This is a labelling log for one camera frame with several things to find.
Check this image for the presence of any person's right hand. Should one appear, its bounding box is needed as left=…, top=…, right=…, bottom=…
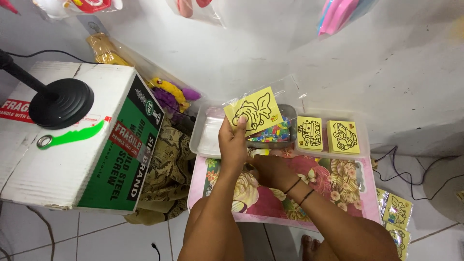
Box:
left=247, top=154, right=296, bottom=192

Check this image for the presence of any person's left hand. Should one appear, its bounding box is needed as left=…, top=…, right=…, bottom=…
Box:
left=218, top=115, right=251, bottom=171

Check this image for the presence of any yellow fish drawing card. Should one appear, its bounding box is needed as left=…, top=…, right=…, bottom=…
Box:
left=223, top=86, right=284, bottom=138

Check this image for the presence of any clear plastic sleeve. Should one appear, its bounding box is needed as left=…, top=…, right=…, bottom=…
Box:
left=223, top=74, right=308, bottom=138

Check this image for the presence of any pile of coloured sand tubes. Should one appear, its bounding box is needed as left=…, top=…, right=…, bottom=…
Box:
left=248, top=118, right=292, bottom=143

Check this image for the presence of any clear plastic tray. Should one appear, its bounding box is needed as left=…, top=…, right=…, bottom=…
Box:
left=189, top=105, right=251, bottom=160
left=293, top=109, right=371, bottom=160

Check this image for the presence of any stack of yellow tank cards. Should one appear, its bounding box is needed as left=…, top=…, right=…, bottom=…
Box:
left=297, top=116, right=324, bottom=152

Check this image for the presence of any grey metal tin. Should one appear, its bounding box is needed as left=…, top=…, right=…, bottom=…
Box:
left=246, top=104, right=298, bottom=150

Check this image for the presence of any pink floral folding table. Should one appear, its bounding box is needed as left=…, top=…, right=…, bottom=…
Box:
left=187, top=148, right=383, bottom=232

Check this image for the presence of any brown batik cloth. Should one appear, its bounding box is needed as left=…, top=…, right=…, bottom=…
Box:
left=125, top=116, right=198, bottom=225

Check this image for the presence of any stack of yellow car cards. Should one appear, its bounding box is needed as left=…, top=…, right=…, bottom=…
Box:
left=326, top=120, right=361, bottom=155

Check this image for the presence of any person's right foot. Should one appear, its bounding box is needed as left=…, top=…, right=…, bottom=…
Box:
left=301, top=234, right=324, bottom=261

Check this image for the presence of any yellow purple plush toy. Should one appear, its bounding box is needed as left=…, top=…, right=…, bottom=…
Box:
left=147, top=77, right=202, bottom=121

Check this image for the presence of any packaged yellow drawing card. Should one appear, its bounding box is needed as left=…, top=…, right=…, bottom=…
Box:
left=382, top=193, right=414, bottom=231
left=385, top=223, right=412, bottom=261
left=376, top=188, right=389, bottom=218

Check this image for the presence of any bagged red pink toy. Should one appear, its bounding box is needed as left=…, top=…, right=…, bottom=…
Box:
left=167, top=0, right=226, bottom=28

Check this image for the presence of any bagged pink blue toy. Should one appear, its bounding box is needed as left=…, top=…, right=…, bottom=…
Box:
left=316, top=0, right=379, bottom=37

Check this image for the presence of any white green cardboard box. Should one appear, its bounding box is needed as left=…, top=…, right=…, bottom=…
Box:
left=0, top=61, right=165, bottom=215

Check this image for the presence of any clear bag of yellow toy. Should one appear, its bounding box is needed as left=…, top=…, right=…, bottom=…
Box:
left=77, top=15, right=153, bottom=78

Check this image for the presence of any black stand with round base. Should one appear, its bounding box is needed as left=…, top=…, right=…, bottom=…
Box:
left=0, top=48, right=95, bottom=130

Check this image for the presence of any bagged white red toy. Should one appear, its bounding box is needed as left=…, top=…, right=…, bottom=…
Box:
left=33, top=0, right=124, bottom=20

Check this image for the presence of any pink pointed toy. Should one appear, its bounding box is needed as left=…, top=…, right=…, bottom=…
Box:
left=0, top=0, right=21, bottom=16

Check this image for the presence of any thin black bracelet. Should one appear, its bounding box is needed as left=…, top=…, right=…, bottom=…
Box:
left=283, top=177, right=302, bottom=195
left=299, top=188, right=316, bottom=207

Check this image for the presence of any purple cable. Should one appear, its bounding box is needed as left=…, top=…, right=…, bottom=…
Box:
left=373, top=145, right=414, bottom=186

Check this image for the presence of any black floor cable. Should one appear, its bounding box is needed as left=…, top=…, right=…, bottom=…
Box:
left=373, top=155, right=464, bottom=202

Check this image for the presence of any green handled cutter tool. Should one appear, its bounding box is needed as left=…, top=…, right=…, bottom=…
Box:
left=36, top=120, right=106, bottom=151

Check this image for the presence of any dark floor cable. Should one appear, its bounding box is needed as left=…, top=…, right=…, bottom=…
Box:
left=25, top=206, right=56, bottom=261

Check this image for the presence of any thin black cable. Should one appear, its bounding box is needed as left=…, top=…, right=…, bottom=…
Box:
left=4, top=49, right=99, bottom=65

